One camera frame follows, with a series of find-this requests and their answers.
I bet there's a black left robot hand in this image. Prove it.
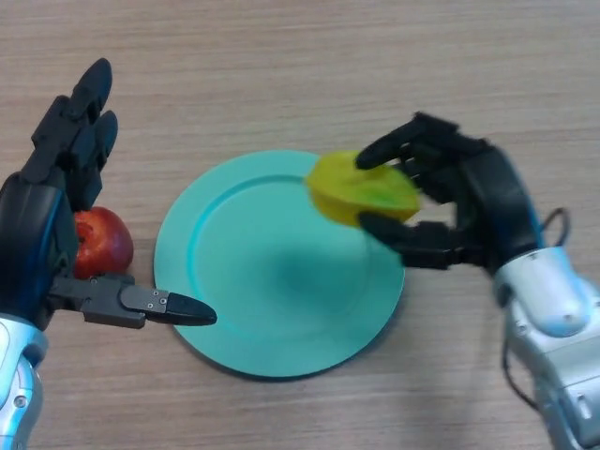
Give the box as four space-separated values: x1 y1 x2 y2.
0 57 218 332

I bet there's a red apple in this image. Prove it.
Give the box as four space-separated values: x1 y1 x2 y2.
72 206 135 281

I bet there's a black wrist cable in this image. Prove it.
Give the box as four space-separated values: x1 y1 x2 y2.
501 207 572 413

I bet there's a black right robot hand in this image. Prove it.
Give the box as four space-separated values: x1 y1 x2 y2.
354 111 548 278

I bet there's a green round plate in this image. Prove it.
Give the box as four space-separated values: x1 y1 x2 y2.
153 149 406 380

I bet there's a yellow starfruit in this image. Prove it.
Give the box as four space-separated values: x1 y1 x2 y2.
305 148 422 229

